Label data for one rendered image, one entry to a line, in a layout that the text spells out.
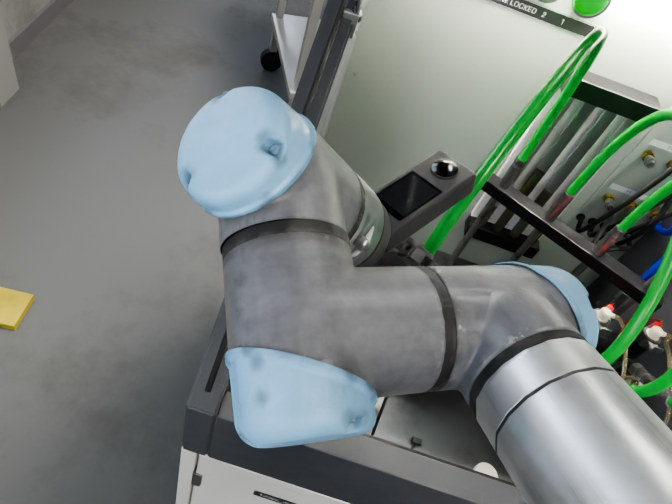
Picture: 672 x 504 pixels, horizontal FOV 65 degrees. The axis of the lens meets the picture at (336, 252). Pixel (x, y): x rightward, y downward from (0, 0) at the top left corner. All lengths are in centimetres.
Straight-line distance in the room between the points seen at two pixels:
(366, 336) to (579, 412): 10
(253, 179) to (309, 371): 10
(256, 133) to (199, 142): 4
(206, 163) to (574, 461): 23
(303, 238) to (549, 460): 16
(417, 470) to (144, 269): 144
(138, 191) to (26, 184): 39
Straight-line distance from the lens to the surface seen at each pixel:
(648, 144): 100
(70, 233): 212
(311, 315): 26
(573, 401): 27
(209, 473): 94
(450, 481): 77
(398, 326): 28
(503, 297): 31
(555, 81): 56
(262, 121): 28
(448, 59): 90
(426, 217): 46
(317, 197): 29
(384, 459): 75
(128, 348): 184
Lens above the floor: 162
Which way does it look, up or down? 48 degrees down
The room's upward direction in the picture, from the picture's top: 23 degrees clockwise
